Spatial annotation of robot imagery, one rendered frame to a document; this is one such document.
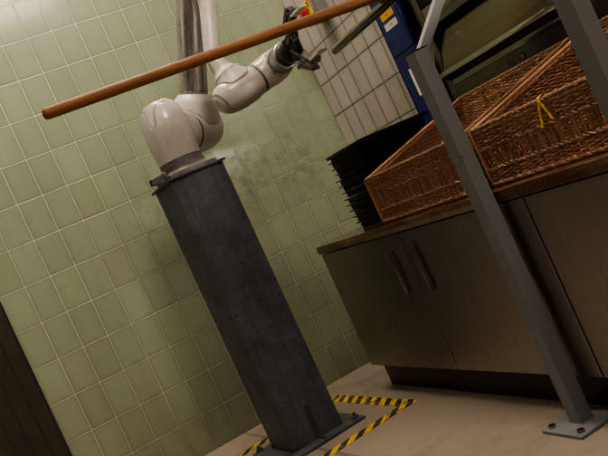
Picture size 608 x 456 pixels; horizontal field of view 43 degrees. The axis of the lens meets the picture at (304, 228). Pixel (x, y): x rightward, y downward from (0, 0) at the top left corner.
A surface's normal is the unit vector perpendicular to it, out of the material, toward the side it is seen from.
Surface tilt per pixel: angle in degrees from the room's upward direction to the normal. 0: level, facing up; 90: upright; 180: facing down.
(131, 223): 90
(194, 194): 90
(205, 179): 90
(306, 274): 90
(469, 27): 70
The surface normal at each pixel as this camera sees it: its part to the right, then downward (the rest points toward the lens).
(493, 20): -0.93, 0.06
